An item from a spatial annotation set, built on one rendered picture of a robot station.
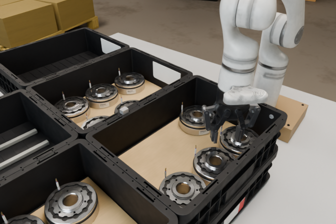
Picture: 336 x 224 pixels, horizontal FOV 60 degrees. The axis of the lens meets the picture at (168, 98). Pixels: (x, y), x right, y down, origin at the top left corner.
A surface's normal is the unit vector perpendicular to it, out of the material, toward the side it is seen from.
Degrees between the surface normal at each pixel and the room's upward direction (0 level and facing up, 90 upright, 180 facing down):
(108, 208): 0
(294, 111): 2
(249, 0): 48
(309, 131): 0
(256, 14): 88
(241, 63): 89
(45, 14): 90
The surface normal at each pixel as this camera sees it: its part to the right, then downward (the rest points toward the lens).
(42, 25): 0.85, 0.29
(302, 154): 0.00, -0.83
